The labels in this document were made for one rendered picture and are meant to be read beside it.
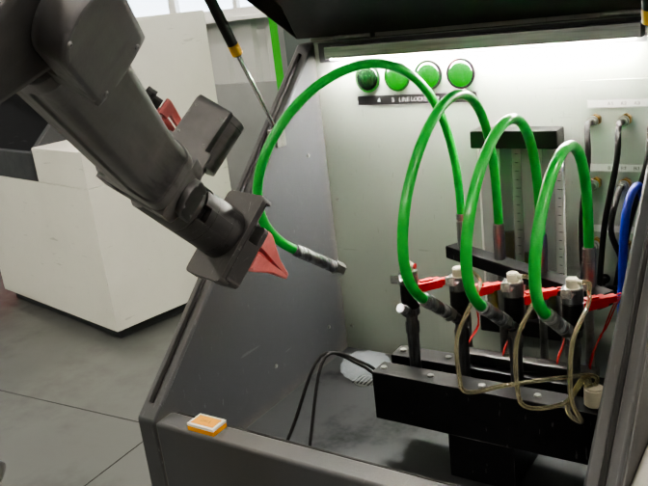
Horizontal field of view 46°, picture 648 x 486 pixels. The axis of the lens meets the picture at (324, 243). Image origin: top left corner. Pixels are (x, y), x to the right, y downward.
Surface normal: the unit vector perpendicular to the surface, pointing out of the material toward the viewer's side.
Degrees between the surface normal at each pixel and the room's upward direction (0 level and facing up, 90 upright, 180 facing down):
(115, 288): 90
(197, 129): 61
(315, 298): 90
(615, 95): 90
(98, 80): 124
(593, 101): 90
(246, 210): 45
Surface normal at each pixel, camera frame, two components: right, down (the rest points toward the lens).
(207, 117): 0.07, -0.22
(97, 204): 0.72, 0.13
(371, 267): -0.54, 0.31
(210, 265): -0.61, -0.47
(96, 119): 0.83, 0.55
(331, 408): -0.11, -0.95
